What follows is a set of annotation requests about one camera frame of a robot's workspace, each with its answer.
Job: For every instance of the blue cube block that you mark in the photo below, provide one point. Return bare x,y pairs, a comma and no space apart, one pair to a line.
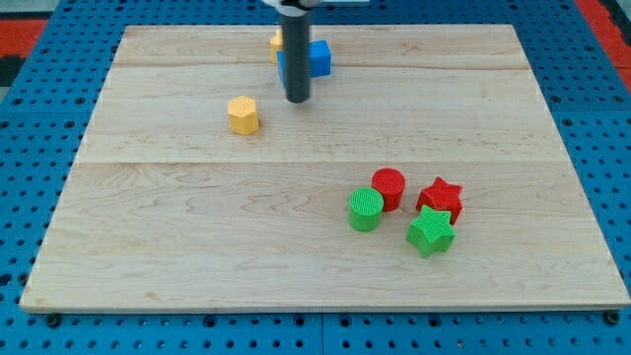
320,58

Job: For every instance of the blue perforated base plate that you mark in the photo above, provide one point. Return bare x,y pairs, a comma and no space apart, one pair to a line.
47,109

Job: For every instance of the green star block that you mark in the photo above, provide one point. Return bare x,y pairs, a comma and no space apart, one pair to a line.
431,231

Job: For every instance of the blue triangle block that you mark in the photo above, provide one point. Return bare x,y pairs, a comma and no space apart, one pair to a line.
281,66

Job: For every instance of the yellow block behind rod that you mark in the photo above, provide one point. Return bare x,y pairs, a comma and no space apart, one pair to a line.
275,44

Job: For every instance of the red star block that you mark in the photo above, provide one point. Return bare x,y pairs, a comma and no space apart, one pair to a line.
442,195

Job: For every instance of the red cylinder block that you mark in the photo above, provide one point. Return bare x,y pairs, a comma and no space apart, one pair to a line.
390,183

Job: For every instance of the light wooden board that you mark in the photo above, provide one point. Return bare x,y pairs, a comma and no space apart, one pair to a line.
167,210

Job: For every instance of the yellow hexagon block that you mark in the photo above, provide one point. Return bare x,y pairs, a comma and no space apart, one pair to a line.
242,112

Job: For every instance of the green cylinder block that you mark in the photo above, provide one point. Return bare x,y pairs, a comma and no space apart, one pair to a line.
365,207

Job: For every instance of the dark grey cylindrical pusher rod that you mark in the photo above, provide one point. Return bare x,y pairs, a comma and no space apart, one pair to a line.
296,39

